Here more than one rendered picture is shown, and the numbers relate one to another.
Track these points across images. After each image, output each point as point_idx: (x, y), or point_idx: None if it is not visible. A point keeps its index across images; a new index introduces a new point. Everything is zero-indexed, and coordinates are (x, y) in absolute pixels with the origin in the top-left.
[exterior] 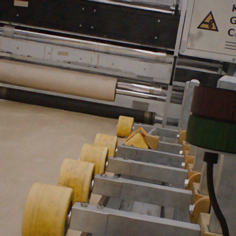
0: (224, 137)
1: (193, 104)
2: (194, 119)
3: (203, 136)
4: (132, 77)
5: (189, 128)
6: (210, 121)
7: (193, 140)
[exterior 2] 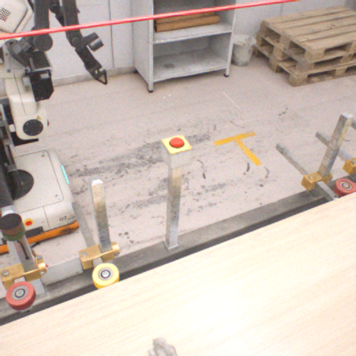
0: (24, 227)
1: (17, 231)
2: (19, 233)
3: (23, 232)
4: None
5: (18, 236)
6: (23, 228)
7: (22, 236)
